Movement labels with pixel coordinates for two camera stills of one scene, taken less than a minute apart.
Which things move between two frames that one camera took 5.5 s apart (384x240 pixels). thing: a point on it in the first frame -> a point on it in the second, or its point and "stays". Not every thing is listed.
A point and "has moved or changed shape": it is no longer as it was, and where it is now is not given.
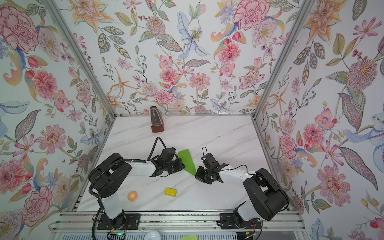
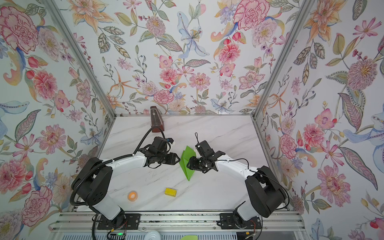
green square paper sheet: x=187 y=160 has moved or changed shape
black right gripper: x=199 y=175 -> x=193 y=165
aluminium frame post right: x=290 y=40 stays
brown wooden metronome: x=157 y=124 stays
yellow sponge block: x=170 y=192 stays
